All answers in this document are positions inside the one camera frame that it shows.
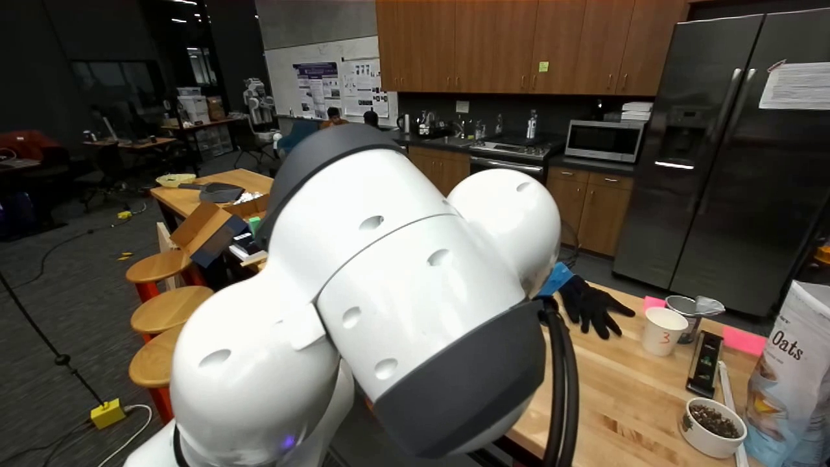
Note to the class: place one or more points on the wide wooden wall cabinets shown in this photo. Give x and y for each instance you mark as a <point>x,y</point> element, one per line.
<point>520,43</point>

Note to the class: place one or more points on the green sticky note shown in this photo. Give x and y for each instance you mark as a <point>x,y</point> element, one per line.
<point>542,66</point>

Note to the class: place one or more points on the black glove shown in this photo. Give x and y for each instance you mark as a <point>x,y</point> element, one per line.
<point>591,304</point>

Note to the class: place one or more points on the stack of books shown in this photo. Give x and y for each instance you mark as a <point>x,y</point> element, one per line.
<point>246,253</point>

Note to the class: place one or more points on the silver microwave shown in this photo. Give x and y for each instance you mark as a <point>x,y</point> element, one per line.
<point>600,140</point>

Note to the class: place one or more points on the whiteboard with posters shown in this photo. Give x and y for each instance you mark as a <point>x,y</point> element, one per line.
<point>346,86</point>

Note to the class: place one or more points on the black round pan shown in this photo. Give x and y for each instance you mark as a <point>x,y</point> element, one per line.
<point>220,193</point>

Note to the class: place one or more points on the white plastic spoon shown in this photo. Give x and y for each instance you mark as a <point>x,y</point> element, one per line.
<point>723,384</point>

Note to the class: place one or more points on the yellow power box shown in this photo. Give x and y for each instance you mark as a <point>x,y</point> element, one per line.
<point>106,414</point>

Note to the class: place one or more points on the white bowl of dark food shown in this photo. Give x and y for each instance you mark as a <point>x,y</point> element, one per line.
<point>713,423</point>

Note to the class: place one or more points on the plain white paper cup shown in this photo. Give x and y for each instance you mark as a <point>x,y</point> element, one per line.
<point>665,333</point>

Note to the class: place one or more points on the white oats bag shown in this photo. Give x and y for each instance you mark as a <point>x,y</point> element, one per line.
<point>792,372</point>

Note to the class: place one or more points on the white bottle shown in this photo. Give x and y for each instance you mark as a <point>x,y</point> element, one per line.
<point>529,127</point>

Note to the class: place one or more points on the small pink sponge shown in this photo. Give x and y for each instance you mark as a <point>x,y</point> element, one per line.
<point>655,301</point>

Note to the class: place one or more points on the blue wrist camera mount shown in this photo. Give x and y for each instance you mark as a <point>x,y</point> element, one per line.
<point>556,279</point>

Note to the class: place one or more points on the black snack bar packet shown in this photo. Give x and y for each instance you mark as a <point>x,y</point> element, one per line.
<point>703,363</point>

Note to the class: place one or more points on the white paper sheet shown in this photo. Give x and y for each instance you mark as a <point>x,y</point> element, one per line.
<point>793,86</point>

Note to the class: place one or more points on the red bag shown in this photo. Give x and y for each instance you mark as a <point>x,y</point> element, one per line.
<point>28,144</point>

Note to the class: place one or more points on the grey metal bowl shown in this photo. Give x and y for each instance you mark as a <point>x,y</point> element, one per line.
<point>703,306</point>

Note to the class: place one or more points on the round wooden stool red legs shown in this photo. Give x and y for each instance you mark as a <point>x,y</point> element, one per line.
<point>150,363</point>
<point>168,306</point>
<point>155,266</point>

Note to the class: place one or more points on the open cardboard box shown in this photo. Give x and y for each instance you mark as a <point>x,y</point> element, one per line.
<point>203,227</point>

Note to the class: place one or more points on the black oven range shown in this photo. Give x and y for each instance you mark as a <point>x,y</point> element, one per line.
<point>508,152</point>

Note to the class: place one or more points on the pale yellow plate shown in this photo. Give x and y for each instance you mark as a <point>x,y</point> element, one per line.
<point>173,180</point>

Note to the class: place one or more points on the wooden base cabinet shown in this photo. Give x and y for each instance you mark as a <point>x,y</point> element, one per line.
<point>598,208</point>
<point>437,169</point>

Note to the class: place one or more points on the white folded towel stack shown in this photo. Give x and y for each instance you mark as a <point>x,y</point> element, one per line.
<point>636,112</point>

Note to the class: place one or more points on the stainless steel refrigerator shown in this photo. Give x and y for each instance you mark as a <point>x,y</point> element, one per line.
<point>734,198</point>

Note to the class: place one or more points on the pink flat pad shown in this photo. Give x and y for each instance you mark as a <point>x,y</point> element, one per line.
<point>742,341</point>

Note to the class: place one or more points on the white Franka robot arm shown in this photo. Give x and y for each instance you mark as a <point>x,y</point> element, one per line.
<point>390,287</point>

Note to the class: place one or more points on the seated person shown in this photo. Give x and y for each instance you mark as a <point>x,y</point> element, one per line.
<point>333,114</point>

